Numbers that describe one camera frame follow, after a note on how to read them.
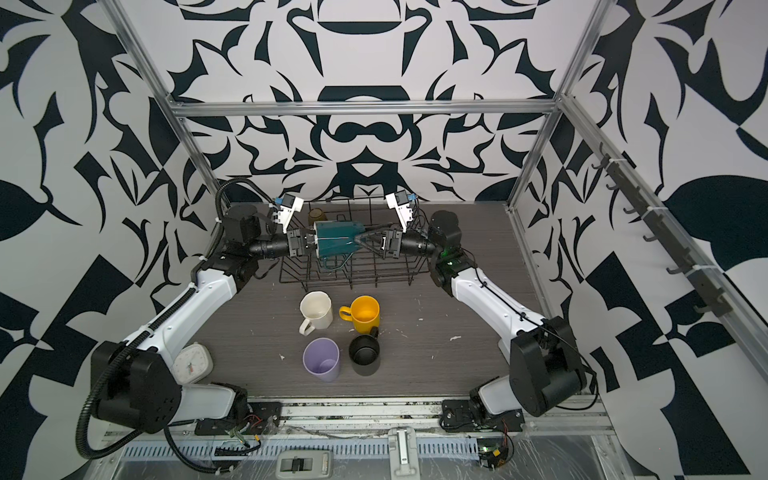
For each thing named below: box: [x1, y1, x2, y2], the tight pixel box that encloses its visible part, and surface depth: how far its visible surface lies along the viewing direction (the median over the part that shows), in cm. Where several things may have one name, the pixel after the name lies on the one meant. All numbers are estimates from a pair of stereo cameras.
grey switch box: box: [275, 449, 333, 479], surface depth 67 cm
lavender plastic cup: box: [303, 337, 340, 383], surface depth 76 cm
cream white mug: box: [299, 290, 334, 337], surface depth 85 cm
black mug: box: [349, 326, 381, 377], surface depth 84 cm
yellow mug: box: [339, 295, 381, 334], surface depth 86 cm
